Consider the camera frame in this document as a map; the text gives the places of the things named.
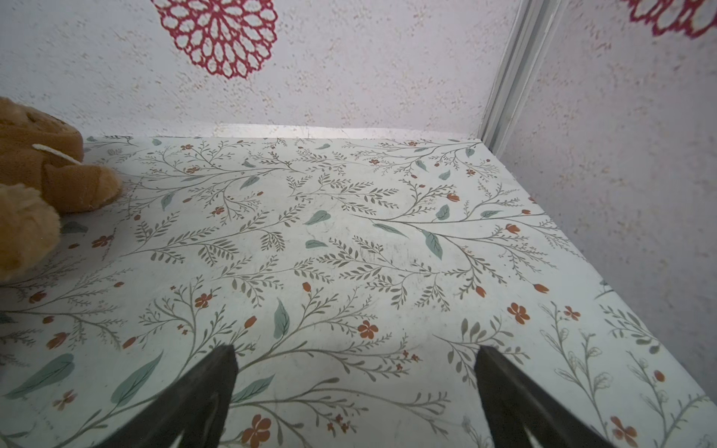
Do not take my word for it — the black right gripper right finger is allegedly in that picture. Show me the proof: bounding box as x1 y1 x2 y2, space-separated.
474 345 612 448

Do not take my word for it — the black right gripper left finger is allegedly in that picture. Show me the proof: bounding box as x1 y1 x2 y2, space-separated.
99 345 239 448

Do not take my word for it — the brown teddy bear plush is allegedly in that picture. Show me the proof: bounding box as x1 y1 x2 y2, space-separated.
1 97 122 282

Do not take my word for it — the aluminium corner frame post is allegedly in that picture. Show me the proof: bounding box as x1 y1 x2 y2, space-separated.
478 0 568 158

